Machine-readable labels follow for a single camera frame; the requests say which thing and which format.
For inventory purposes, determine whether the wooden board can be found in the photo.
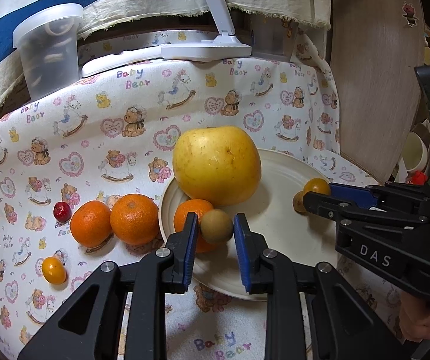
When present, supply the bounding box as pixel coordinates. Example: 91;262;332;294
329;0;425;182

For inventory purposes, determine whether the cream round plate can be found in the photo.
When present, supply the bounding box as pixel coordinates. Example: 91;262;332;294
159;149;350;301

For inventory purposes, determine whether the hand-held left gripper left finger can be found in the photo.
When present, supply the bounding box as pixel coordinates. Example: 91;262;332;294
18;212;199;360

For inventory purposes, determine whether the cartoon sticker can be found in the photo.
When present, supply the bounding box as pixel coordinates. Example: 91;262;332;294
402;1;420;28

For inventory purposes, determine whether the person's right hand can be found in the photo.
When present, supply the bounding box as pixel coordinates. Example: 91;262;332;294
399;292;430;343

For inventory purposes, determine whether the clear lidded plastic container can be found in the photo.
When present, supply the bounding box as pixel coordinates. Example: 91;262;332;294
13;3;84;100

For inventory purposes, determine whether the small brown longan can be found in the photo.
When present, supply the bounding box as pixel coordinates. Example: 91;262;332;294
293;190;309;214
200;209;235;244

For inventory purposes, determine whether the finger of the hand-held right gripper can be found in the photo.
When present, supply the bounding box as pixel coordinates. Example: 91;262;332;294
329;182;430;211
303;191;430;230

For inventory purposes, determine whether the white desk lamp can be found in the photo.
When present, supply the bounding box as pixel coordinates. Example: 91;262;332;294
160;0;253;62

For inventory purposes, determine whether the small clear plastic cup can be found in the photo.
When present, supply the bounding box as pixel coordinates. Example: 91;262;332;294
250;13;300;61

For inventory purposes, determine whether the large yellow pomelo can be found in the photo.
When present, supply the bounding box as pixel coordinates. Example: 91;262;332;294
172;125;262;207

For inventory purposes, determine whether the small yellow kumquat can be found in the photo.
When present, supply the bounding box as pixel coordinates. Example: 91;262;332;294
304;178;331;197
42;256;67;285

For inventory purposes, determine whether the white remote control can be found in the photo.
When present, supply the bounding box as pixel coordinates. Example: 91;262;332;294
81;49;163;77

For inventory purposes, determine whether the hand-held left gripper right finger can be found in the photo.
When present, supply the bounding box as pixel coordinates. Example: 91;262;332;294
233;213;414;360

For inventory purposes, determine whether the orange mandarin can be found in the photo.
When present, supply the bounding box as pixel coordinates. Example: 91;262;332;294
70;200;112;248
110;194;160;245
173;199;223;254

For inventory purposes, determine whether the white bowl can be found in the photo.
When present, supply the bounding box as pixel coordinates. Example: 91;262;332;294
402;131;430;175

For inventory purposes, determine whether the small red cherry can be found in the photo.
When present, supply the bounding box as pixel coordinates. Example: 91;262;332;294
53;202;72;222

